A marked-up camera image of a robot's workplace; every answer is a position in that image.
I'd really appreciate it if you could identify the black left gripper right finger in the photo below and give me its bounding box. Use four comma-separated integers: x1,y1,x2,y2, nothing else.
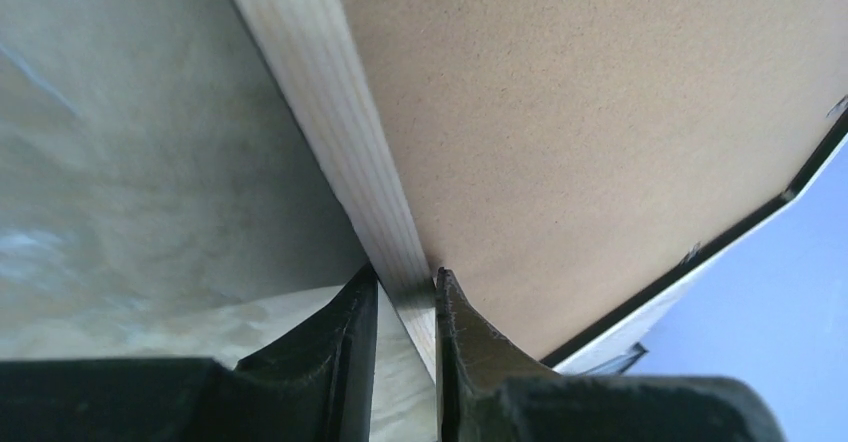
435,268,785,441

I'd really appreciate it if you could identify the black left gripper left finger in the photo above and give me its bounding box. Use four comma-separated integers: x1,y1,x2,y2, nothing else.
1,266,378,441

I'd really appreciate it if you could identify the black wooden picture frame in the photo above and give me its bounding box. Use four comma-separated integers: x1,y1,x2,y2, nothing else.
234,0,847,372

